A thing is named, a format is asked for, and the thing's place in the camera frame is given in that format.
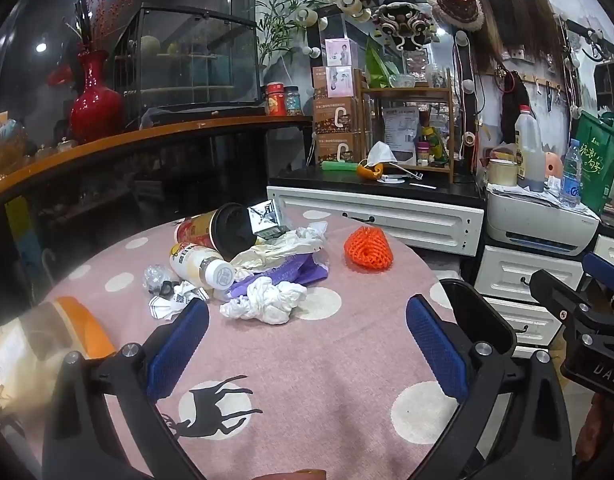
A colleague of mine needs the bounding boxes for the white printer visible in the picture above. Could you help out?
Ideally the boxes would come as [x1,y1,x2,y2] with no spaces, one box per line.
[487,182,600,257]

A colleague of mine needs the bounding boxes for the orange peel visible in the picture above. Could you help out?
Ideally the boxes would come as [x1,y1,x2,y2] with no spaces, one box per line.
[356,160,385,182]

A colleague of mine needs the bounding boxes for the red round hat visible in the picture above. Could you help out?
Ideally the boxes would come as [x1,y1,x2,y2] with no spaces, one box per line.
[427,0,485,31]

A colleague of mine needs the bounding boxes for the curved wooden counter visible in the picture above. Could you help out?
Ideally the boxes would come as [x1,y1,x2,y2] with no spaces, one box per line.
[0,115,312,201]

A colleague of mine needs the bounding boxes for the white plastic bottle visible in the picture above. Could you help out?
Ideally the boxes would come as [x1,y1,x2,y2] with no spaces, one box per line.
[168,242,236,291]

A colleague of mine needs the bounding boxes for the red paper cup black lid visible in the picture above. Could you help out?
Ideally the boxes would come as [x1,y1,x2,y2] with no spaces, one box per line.
[174,202,260,263]

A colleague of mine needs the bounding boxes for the pink dotted tablecloth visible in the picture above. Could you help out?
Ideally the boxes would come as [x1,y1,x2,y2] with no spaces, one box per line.
[0,208,492,480]

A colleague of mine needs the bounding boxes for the clear plastic wrap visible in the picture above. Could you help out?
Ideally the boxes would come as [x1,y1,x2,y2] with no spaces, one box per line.
[142,264,175,293]

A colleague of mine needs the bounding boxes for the white plastic bag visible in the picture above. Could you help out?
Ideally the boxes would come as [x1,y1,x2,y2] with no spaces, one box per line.
[230,220,330,273]

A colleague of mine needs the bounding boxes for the bamboo shelf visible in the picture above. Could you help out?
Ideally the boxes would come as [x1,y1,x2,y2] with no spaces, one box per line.
[357,82,455,183]

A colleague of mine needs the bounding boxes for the red vase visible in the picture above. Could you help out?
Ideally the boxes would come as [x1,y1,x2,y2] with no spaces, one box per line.
[69,50,125,143]

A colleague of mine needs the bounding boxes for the plastic oil jug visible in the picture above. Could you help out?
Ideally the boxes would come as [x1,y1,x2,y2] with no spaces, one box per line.
[516,105,545,193]

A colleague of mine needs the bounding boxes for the clear candy jar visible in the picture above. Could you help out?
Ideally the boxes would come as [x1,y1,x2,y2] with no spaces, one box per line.
[284,86,304,117]

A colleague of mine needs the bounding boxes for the red berry branches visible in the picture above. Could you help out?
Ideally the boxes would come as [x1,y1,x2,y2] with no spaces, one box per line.
[62,0,138,56]

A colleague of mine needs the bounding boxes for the glass display tank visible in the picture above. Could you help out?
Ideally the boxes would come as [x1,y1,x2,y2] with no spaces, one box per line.
[112,4,262,116]

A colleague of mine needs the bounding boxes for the pink box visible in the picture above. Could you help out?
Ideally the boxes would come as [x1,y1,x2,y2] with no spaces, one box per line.
[327,66,355,98]
[325,38,358,67]

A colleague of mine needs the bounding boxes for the green paper bag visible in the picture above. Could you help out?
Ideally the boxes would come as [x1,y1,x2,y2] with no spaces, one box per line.
[569,110,614,216]

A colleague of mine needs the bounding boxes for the wide white drawer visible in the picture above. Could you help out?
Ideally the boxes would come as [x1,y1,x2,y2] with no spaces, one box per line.
[267,186,485,258]

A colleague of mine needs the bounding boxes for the hanging dark wigs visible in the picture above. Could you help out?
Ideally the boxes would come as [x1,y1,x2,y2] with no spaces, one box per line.
[454,0,568,91]

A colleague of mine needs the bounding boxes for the purple plastic wrapper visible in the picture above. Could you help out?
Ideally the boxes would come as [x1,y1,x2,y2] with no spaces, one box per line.
[229,252,330,301]

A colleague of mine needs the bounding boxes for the orange foam net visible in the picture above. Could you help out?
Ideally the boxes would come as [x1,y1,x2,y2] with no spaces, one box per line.
[344,226,394,271]

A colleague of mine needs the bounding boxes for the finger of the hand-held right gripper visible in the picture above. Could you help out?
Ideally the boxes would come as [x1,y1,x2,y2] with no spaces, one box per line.
[529,269,614,346]
[582,251,614,293]

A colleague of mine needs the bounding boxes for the blurred orange packet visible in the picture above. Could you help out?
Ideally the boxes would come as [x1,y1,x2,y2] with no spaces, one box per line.
[0,296,115,401]

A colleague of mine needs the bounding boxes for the yellow green bottle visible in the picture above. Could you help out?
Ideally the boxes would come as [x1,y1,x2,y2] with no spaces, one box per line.
[421,127,448,163]

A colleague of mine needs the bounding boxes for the white printed wrapper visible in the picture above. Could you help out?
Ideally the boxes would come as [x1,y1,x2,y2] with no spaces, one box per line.
[148,280,210,321]

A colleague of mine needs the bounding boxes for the white tissue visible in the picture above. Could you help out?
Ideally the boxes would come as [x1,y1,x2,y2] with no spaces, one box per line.
[219,277,308,325]

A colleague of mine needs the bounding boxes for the white face mask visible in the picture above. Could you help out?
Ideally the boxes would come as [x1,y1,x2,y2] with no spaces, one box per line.
[366,141,398,168]

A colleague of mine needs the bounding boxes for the ornate headdress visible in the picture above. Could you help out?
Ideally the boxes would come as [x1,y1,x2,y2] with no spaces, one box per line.
[372,2,438,51]

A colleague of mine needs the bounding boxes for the green bamboo plant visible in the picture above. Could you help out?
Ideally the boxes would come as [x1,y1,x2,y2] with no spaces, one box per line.
[257,0,328,61]

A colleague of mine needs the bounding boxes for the person's right forearm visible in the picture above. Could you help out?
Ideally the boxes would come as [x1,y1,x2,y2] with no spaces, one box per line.
[574,395,614,466]

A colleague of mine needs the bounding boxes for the silver carton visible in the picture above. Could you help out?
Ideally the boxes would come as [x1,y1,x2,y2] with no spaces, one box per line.
[248,199,290,241]

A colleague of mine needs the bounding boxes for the clear water bottle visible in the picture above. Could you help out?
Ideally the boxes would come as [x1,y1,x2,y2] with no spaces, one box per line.
[559,139,582,208]

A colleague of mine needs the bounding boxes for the white drawer black handle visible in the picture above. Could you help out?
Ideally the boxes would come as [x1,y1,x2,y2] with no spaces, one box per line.
[594,234,614,271]
[474,246,585,303]
[482,296,568,346]

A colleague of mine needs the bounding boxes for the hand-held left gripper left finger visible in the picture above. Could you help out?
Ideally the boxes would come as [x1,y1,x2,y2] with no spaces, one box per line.
[42,300,210,480]

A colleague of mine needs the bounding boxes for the clear pouch white label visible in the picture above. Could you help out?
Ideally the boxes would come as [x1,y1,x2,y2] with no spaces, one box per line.
[382,106,420,163]

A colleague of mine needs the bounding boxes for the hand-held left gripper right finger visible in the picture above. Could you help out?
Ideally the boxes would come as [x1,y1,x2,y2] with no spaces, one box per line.
[406,279,572,480]

